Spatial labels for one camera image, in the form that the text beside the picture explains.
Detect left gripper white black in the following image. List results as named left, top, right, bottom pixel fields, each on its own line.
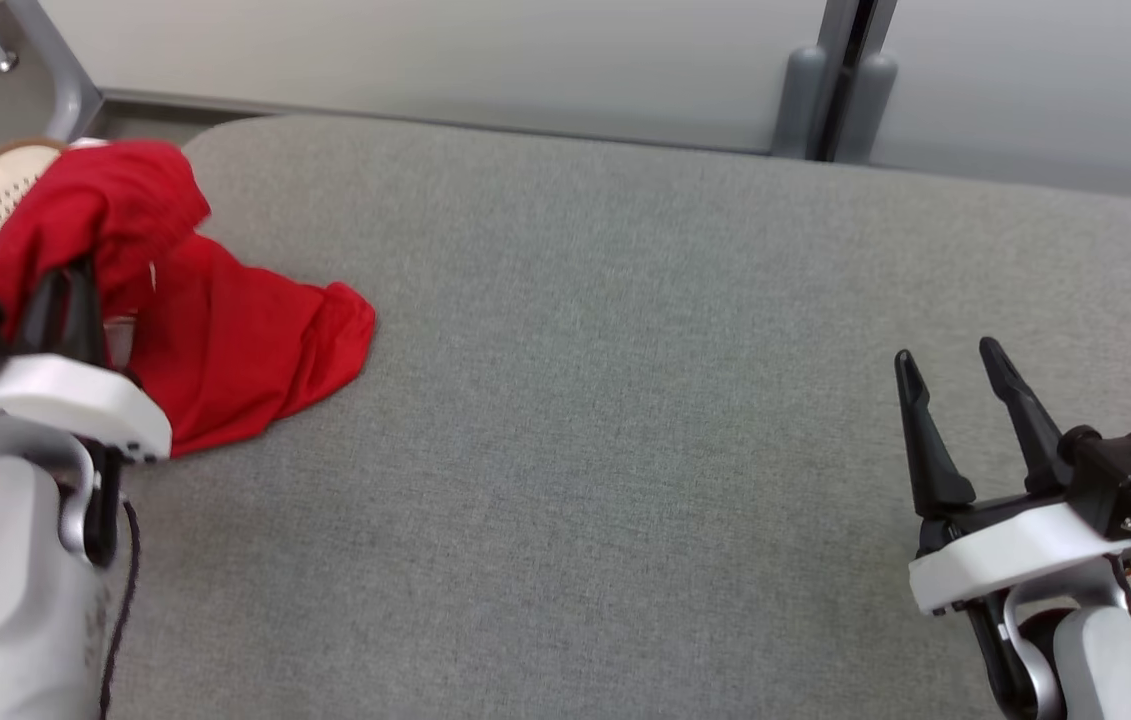
left=0, top=257, right=173, bottom=467

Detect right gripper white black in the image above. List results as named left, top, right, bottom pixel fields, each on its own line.
left=893, top=337, right=1131, bottom=616

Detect red shorts with white stripe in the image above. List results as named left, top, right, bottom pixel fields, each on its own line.
left=0, top=138, right=376, bottom=459

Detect thick grey metal frame leg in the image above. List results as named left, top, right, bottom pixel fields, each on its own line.
left=5, top=0, right=106, bottom=141

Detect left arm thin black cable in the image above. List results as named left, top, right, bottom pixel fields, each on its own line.
left=99, top=498, right=142, bottom=720

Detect grey cylindrical post bumper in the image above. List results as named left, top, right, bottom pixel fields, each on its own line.
left=833, top=52, right=899, bottom=166
left=771, top=45, right=832, bottom=159

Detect dark grey partition frame post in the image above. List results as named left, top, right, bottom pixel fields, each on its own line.
left=813, top=0, right=898, bottom=163

